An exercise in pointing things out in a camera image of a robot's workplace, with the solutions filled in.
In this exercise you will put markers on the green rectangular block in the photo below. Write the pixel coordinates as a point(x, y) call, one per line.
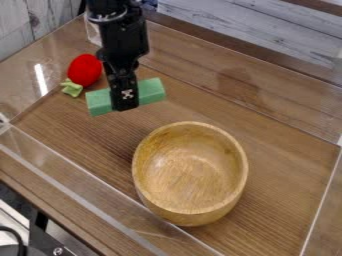
point(151, 92)

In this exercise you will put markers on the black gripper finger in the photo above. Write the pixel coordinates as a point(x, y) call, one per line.
point(123, 92)

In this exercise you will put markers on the black metal table bracket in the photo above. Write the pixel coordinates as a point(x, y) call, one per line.
point(41, 240)

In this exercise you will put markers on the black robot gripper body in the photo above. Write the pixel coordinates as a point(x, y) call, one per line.
point(124, 40)

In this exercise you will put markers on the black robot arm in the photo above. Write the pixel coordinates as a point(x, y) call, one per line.
point(106, 7)

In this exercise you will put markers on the red plush strawberry toy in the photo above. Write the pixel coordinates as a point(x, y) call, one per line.
point(83, 73)

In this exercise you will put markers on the brown wooden bowl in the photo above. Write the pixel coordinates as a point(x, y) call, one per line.
point(190, 170)

